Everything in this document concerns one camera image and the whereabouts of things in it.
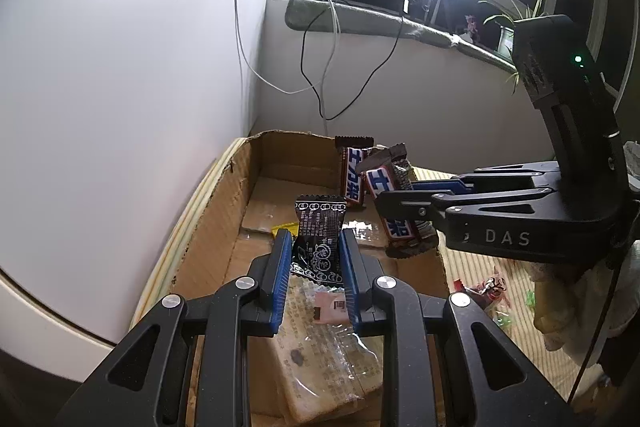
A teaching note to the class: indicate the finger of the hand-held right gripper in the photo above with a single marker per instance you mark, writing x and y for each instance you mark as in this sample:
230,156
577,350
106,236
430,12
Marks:
400,204
435,185

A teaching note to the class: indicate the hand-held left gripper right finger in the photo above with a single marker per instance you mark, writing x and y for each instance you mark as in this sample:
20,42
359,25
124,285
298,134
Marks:
350,277

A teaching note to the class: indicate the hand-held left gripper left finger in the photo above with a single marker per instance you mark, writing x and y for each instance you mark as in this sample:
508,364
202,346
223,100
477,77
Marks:
280,277

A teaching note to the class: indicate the brown chocolate bar blue label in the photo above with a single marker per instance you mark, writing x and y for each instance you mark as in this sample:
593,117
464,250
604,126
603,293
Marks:
385,179
352,179

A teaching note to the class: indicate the pink snack packet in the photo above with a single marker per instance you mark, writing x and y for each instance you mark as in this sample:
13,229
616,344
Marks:
327,307

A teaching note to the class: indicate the yellow candy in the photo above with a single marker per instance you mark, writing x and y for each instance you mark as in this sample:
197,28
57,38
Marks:
285,228

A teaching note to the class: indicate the black snack packet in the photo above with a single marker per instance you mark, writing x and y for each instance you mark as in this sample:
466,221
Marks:
320,237

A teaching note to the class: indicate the clear bread package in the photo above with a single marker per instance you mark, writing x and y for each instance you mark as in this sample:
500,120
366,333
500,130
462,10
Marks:
320,367

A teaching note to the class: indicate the brown cardboard box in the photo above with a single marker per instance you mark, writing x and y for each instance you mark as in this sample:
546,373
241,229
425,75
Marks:
280,157

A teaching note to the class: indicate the person's right hand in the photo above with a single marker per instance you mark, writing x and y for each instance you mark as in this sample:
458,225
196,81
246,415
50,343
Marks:
560,307

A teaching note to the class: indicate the potted spider plant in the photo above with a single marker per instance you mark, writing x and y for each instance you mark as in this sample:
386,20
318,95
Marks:
505,39

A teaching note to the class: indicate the dark red wrapped candy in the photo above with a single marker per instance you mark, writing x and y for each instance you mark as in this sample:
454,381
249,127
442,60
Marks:
487,289

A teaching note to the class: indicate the small figurine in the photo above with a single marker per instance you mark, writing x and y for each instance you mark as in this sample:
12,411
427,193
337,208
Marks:
471,27

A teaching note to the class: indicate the black tripod stand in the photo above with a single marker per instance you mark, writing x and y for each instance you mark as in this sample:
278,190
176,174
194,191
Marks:
440,2

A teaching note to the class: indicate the white cabinet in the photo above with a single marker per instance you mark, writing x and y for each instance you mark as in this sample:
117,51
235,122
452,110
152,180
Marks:
125,107

